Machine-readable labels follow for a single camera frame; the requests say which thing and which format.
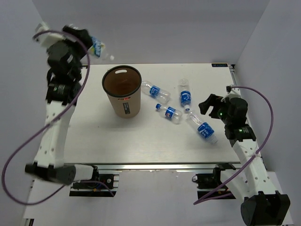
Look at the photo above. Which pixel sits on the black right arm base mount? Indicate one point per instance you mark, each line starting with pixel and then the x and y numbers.
pixel 209 181

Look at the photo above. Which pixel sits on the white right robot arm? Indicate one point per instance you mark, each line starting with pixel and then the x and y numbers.
pixel 261 203

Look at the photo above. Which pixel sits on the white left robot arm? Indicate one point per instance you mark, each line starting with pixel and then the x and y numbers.
pixel 61 100

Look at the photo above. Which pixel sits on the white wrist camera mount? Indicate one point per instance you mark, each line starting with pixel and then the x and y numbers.
pixel 232 92
pixel 47 39

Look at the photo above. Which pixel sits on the brown bin with black rim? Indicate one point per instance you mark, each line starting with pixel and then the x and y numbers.
pixel 122 85

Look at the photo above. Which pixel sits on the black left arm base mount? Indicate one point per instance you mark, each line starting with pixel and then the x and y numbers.
pixel 104 183

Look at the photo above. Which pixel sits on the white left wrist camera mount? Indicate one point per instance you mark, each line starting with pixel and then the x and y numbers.
pixel 47 39

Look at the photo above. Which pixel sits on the right blue table sticker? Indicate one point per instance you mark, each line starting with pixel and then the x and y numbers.
pixel 219 64

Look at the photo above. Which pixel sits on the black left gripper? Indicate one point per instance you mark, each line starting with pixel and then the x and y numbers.
pixel 83 34

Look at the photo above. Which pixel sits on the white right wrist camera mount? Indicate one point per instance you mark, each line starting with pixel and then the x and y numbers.
pixel 232 92

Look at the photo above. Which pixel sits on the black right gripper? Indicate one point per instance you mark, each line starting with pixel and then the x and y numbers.
pixel 212 100

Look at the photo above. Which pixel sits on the clear bottle green white label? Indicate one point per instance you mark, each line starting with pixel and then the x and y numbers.
pixel 99 50

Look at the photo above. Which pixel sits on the blue cap Pepsi bottle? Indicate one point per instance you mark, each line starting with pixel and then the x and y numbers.
pixel 169 113

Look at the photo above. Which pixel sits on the clear bottle blue label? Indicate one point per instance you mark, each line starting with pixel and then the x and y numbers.
pixel 155 92
pixel 184 94
pixel 205 131

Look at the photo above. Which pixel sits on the aluminium table frame rail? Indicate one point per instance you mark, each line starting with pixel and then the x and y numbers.
pixel 148 141

